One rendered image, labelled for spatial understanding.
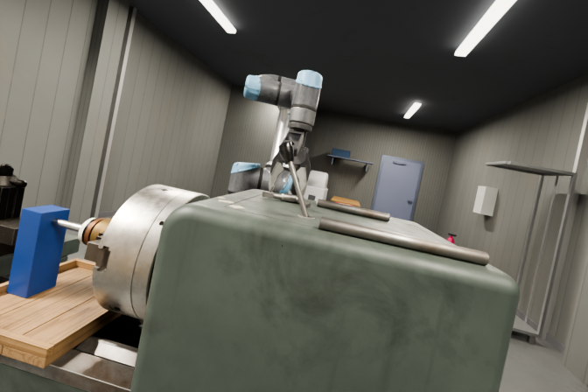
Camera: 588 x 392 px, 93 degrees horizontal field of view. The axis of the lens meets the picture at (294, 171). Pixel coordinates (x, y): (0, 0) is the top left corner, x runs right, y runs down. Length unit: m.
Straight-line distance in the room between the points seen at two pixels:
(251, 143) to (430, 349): 7.00
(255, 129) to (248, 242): 6.91
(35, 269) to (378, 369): 0.85
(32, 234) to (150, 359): 0.50
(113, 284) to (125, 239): 0.09
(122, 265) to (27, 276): 0.38
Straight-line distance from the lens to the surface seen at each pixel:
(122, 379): 0.78
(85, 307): 0.97
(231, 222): 0.49
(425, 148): 8.59
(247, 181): 1.17
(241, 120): 7.54
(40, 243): 0.99
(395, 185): 8.36
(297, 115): 0.79
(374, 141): 8.42
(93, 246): 0.74
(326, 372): 0.55
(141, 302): 0.69
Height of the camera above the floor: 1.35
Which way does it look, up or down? 1 degrees down
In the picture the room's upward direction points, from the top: 11 degrees clockwise
